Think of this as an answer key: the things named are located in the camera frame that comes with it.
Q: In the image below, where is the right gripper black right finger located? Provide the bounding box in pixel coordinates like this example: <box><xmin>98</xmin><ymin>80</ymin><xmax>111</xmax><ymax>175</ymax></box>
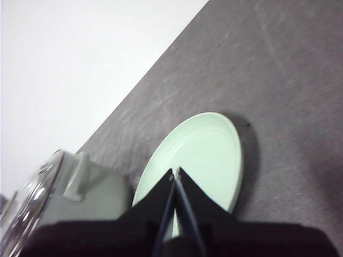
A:
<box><xmin>177</xmin><ymin>167</ymin><xmax>336</xmax><ymax>257</ymax></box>

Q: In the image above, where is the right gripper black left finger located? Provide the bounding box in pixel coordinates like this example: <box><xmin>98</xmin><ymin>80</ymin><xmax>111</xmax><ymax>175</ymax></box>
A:
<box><xmin>18</xmin><ymin>168</ymin><xmax>177</xmax><ymax>257</ymax></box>

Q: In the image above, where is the glass lid with gold knob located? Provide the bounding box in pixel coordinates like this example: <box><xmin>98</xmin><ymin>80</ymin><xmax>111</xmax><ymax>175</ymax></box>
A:
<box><xmin>0</xmin><ymin>149</ymin><xmax>66</xmax><ymax>257</ymax></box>

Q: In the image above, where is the pale green electric steamer pot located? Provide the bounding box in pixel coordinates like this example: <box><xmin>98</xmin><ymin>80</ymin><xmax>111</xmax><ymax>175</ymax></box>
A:
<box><xmin>0</xmin><ymin>151</ymin><xmax>130</xmax><ymax>257</ymax></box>

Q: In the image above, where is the pale green round plate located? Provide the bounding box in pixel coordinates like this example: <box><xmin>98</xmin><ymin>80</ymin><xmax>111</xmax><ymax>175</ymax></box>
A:
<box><xmin>131</xmin><ymin>111</ymin><xmax>244</xmax><ymax>238</ymax></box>

